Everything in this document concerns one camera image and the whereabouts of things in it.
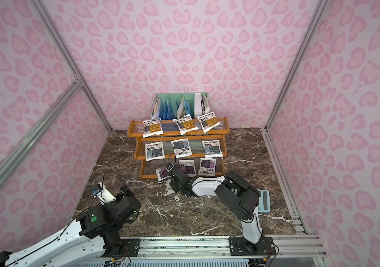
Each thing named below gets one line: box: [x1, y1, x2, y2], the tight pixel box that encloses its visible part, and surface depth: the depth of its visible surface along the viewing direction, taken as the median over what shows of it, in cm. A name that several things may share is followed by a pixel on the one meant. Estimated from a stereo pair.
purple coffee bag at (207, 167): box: [197, 157, 217, 177], surface depth 97 cm
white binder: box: [194, 92, 203, 118], surface depth 100 cm
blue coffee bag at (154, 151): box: [144, 141, 165, 162], surface depth 90 cm
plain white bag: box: [155, 166, 170, 184], surface depth 95 cm
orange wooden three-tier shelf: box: [127, 116, 230, 180], surface depth 89 cm
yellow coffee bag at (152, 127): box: [142, 117, 164, 138], surface depth 80 cm
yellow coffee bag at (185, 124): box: [172, 114, 199, 136], surface depth 81 cm
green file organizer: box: [150, 92, 209, 121], surface depth 103 cm
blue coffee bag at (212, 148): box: [201, 139, 224, 158], surface depth 90 cm
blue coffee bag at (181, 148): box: [170, 138, 193, 158], surface depth 90 cm
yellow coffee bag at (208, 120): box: [196, 111, 221, 133], surface depth 82 cm
